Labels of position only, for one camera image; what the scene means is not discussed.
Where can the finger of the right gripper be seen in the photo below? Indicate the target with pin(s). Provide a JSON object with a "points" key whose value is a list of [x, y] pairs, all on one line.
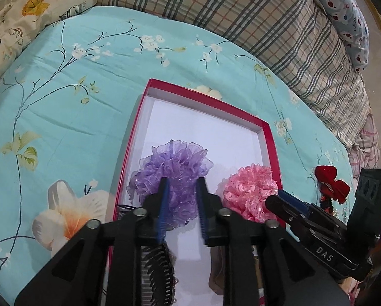
{"points": [[287, 213], [294, 202]]}

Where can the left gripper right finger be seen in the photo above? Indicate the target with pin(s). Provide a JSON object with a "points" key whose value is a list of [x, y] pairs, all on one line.
{"points": [[263, 260]]}

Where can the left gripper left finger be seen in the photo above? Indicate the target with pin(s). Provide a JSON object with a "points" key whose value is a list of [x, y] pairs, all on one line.
{"points": [[104, 264]]}

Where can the pink organza scrunchie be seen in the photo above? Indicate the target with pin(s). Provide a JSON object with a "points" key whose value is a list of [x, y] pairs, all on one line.
{"points": [[246, 191]]}

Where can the black hair comb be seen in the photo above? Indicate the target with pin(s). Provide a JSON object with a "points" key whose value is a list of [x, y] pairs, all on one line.
{"points": [[141, 270]]}

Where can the purple organza scrunchie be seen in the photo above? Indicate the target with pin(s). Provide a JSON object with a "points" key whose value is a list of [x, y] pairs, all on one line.
{"points": [[182, 163]]}

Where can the black curly scrunchie red beads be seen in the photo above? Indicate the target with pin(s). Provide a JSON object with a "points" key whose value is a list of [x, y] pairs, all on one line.
{"points": [[326, 204]]}

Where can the red bow hair clip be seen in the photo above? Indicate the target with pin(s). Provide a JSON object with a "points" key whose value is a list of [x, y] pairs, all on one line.
{"points": [[331, 187]]}

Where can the wooden hair comb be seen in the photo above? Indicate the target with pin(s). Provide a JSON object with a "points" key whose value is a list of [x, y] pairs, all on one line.
{"points": [[217, 276]]}

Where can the red rimmed white tray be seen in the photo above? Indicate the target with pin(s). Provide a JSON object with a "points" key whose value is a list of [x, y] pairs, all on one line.
{"points": [[180, 137]]}

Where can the pink purple plaid pillow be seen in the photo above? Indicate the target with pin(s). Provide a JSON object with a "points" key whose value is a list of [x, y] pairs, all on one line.
{"points": [[365, 152]]}

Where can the teal floral quilt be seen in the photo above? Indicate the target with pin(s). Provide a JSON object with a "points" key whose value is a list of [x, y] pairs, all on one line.
{"points": [[67, 104]]}

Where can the plaid grey pillow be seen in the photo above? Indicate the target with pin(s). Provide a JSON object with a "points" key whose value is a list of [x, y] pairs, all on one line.
{"points": [[294, 38]]}

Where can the bear print blue pillow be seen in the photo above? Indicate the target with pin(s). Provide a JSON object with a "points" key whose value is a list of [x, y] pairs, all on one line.
{"points": [[351, 26]]}

